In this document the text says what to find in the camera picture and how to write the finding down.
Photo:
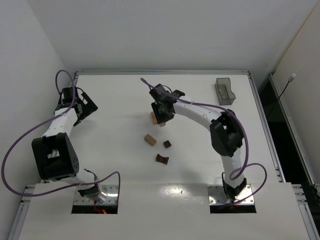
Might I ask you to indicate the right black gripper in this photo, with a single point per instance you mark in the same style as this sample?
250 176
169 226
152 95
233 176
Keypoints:
161 117

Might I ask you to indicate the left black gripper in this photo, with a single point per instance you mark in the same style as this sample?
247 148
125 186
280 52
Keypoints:
83 108

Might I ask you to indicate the long light wood block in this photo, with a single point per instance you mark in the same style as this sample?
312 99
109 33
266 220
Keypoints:
153 118

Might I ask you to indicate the light rectangular wood block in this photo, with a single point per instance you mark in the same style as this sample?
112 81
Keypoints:
150 140

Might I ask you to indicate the smoky transparent plastic bin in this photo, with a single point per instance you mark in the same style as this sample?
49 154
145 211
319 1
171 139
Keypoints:
224 91

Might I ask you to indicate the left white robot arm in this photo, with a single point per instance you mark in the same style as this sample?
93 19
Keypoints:
55 157

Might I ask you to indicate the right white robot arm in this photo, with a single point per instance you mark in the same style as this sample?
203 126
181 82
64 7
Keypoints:
227 134

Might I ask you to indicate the dark brown arch block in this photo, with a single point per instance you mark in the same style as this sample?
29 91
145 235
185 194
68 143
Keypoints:
162 159

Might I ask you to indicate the dark brown wood cube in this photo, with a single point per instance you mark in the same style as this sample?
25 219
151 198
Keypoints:
167 144

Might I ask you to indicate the aluminium table frame rail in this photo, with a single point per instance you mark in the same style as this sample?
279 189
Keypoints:
162 72

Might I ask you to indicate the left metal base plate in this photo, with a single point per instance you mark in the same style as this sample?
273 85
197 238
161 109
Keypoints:
108 196

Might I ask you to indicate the metal base plate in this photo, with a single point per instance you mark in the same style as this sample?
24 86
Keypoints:
217 196
108 196

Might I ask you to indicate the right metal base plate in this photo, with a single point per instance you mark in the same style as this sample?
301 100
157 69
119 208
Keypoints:
217 196

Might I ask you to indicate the black cable white plug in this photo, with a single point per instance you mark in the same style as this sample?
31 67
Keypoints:
290 79

